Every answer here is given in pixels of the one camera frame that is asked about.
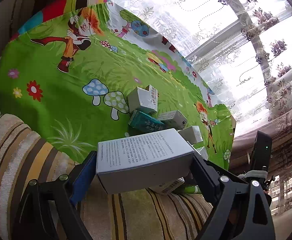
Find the white open-flap box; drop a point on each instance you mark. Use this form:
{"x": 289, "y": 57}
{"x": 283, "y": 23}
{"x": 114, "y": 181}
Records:
{"x": 144, "y": 100}

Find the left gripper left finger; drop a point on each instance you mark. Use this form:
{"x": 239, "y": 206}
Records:
{"x": 34, "y": 219}

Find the white lace curtain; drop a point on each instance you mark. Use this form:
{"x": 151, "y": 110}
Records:
{"x": 241, "y": 48}

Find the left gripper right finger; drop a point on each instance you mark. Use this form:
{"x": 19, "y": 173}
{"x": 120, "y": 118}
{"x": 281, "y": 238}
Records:
{"x": 240, "y": 209}

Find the large white text box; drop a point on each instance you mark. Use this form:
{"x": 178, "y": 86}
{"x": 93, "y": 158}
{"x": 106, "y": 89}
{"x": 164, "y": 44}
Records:
{"x": 142, "y": 161}

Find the white barcode medicine box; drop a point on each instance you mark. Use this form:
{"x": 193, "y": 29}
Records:
{"x": 166, "y": 188}

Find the white box behind large box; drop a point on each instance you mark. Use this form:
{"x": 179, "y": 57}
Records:
{"x": 191, "y": 134}

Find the teal toothpaste box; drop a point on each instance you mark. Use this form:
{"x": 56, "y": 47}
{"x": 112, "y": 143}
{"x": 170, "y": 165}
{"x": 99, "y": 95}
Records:
{"x": 145, "y": 123}

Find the green cartoon tablecloth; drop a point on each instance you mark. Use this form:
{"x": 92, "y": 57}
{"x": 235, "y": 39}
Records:
{"x": 69, "y": 79}

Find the pink floral drape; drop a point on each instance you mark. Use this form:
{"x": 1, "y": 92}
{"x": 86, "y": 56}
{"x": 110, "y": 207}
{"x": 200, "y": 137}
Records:
{"x": 280, "y": 131}

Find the striped beige sofa cushion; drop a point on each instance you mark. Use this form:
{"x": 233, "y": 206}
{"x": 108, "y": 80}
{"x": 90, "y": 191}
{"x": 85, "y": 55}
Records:
{"x": 141, "y": 214}

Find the small white grey box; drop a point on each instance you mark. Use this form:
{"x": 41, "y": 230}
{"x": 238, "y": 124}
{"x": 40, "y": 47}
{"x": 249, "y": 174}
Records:
{"x": 173, "y": 119}

